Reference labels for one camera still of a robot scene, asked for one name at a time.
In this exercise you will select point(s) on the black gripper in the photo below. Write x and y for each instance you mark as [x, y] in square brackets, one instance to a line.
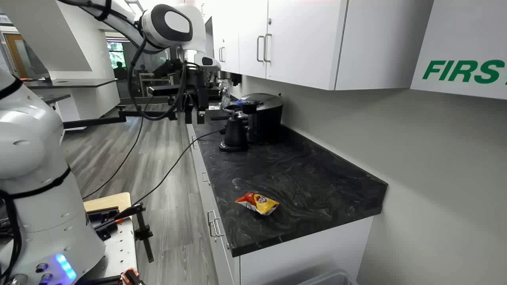
[197, 84]

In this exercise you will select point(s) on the orange yellow Fritos packet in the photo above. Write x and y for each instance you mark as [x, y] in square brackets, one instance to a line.
[257, 203]

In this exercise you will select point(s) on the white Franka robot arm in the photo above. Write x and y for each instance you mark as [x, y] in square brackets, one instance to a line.
[32, 148]

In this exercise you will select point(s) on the black coffee machine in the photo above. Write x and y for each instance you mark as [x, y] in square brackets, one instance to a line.
[264, 119]

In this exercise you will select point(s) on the white background counter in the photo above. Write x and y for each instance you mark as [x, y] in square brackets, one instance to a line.
[88, 97]

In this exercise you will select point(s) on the wooden board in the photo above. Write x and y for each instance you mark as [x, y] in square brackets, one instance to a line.
[108, 202]

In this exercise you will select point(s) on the black clamp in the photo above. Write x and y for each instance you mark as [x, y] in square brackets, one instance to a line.
[143, 232]

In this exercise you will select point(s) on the grey robot mounting table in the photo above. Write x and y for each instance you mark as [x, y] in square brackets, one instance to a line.
[119, 247]

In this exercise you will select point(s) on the white base cabinet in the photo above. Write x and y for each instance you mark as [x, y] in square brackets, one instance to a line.
[295, 259]

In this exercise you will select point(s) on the white first aid box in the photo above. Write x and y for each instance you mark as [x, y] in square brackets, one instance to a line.
[465, 48]

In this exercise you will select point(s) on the black camera stand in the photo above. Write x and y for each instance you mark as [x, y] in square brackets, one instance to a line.
[105, 118]

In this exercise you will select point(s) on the white wall cabinet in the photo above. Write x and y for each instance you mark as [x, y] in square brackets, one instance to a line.
[306, 37]

